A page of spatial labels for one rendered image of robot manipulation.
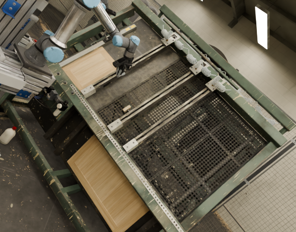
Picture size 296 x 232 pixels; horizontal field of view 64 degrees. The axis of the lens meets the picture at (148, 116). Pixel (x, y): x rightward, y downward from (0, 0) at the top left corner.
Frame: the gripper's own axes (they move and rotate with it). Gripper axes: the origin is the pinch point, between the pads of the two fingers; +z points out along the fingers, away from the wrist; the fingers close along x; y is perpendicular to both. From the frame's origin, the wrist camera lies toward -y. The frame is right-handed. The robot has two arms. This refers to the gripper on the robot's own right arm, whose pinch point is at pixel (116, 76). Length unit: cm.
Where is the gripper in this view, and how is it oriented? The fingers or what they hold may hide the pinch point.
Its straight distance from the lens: 197.2
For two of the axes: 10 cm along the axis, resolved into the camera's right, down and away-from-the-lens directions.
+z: -4.2, 7.0, 5.8
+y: 7.2, -1.3, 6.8
